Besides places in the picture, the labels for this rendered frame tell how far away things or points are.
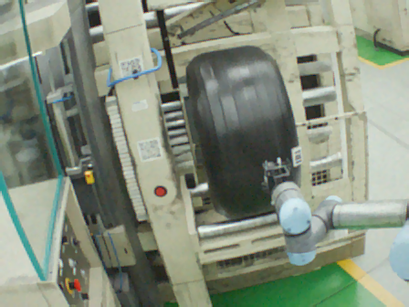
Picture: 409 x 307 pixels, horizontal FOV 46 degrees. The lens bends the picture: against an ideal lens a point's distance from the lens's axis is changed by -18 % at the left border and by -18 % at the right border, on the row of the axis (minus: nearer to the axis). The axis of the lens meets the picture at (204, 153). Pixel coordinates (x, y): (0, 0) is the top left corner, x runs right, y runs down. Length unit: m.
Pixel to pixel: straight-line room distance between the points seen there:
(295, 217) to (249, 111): 0.49
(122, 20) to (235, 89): 0.42
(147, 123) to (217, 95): 0.27
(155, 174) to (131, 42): 0.47
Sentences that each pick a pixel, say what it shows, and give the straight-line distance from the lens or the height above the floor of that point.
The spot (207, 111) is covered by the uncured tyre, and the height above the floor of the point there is 1.36.
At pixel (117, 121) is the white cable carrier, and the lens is 1.84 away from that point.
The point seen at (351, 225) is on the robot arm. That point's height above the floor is 1.20.
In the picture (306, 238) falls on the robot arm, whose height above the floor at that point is 1.20.
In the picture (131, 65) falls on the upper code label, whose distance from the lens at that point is 1.75.
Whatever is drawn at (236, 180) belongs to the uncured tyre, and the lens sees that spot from 1.71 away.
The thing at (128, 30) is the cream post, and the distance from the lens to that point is 1.72.
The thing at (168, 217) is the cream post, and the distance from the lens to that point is 2.00.
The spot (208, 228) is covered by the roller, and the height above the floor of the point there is 0.92.
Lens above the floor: 2.03
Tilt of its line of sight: 27 degrees down
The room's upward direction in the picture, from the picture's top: 12 degrees counter-clockwise
